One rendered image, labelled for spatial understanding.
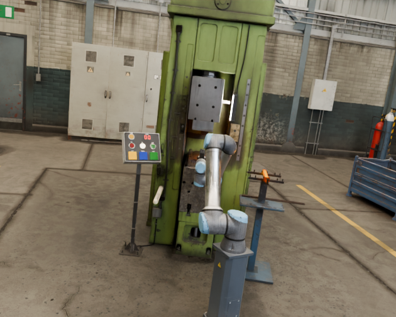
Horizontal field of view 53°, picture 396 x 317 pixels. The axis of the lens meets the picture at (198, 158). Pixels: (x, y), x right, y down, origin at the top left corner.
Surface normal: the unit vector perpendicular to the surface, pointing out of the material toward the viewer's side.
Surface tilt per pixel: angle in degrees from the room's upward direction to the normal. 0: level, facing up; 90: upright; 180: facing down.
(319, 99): 90
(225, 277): 90
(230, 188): 90
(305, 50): 90
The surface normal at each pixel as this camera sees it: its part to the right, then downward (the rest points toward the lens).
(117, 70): 0.22, 0.24
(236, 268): 0.50, 0.25
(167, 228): -0.03, 0.22
